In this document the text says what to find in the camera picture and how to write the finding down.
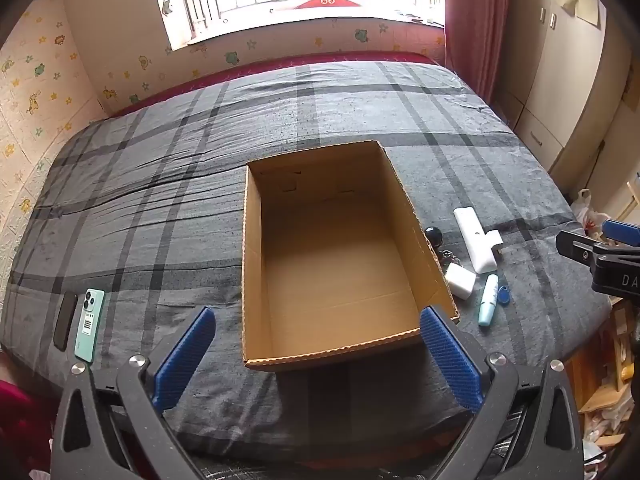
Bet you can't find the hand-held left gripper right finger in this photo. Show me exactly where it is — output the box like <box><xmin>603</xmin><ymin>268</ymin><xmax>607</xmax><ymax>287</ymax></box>
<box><xmin>419</xmin><ymin>305</ymin><xmax>586</xmax><ymax>480</ymax></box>

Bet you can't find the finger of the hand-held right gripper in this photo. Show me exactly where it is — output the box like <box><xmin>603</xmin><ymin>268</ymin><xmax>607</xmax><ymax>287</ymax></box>
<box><xmin>602</xmin><ymin>218</ymin><xmax>640</xmax><ymax>247</ymax></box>
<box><xmin>556</xmin><ymin>230</ymin><xmax>640</xmax><ymax>297</ymax></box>

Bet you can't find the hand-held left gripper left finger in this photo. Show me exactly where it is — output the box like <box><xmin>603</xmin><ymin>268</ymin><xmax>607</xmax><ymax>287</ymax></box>
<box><xmin>52</xmin><ymin>306</ymin><xmax>217</xmax><ymax>480</ymax></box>

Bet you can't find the mint green tube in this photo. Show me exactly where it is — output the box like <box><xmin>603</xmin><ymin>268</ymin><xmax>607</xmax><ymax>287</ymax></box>
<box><xmin>477</xmin><ymin>274</ymin><xmax>500</xmax><ymax>327</ymax></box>

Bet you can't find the white remote control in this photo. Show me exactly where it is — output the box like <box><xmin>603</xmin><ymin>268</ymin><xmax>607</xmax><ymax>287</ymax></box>
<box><xmin>453</xmin><ymin>207</ymin><xmax>498</xmax><ymax>275</ymax></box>

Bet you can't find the black round fob keychain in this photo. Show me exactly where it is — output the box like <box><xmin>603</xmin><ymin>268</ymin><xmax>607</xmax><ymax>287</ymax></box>
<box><xmin>425</xmin><ymin>226</ymin><xmax>463</xmax><ymax>266</ymax></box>

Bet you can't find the brown cardboard box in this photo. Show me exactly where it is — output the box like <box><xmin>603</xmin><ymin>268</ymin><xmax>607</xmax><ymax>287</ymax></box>
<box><xmin>241</xmin><ymin>140</ymin><xmax>460</xmax><ymax>372</ymax></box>

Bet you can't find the white plastic bag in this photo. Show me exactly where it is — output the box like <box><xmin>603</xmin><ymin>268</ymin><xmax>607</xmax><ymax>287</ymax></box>
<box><xmin>570</xmin><ymin>189</ymin><xmax>611</xmax><ymax>236</ymax></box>

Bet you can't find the white square charger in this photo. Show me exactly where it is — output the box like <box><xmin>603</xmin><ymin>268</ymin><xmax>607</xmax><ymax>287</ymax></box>
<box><xmin>444</xmin><ymin>262</ymin><xmax>477</xmax><ymax>302</ymax></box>

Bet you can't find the mint green phone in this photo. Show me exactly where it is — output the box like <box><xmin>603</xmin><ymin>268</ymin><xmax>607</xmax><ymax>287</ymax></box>
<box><xmin>73</xmin><ymin>288</ymin><xmax>106</xmax><ymax>363</ymax></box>

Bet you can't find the wooden shelf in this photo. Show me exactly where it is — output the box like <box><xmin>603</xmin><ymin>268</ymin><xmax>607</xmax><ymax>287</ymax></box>
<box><xmin>570</xmin><ymin>300</ymin><xmax>640</xmax><ymax>456</ymax></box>

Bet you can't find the beige wardrobe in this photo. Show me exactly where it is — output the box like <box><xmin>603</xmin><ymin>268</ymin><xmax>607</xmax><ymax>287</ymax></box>
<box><xmin>492</xmin><ymin>0</ymin><xmax>640</xmax><ymax>201</ymax></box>

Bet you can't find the grey plaid blanket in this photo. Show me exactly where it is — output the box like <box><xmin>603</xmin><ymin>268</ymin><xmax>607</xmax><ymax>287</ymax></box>
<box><xmin>0</xmin><ymin>60</ymin><xmax>613</xmax><ymax>461</ymax></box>

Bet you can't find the red cloth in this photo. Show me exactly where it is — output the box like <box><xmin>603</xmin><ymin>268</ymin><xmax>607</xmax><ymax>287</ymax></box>
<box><xmin>0</xmin><ymin>380</ymin><xmax>55</xmax><ymax>480</ymax></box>

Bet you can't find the cream paper sheet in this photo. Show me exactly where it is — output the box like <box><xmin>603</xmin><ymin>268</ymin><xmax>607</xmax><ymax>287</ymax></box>
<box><xmin>557</xmin><ymin>0</ymin><xmax>601</xmax><ymax>26</ymax></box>

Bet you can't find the dark pink curtain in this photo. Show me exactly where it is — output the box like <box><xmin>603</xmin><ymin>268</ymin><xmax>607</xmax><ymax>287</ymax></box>
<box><xmin>442</xmin><ymin>0</ymin><xmax>513</xmax><ymax>103</ymax></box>

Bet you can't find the dark red bed sheet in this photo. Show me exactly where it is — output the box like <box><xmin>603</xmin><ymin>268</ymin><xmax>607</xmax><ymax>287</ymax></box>
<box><xmin>112</xmin><ymin>50</ymin><xmax>441</xmax><ymax>118</ymax></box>

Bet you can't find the red window mat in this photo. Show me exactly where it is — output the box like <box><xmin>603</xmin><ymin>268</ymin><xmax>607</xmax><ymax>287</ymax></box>
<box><xmin>292</xmin><ymin>0</ymin><xmax>361</xmax><ymax>11</ymax></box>

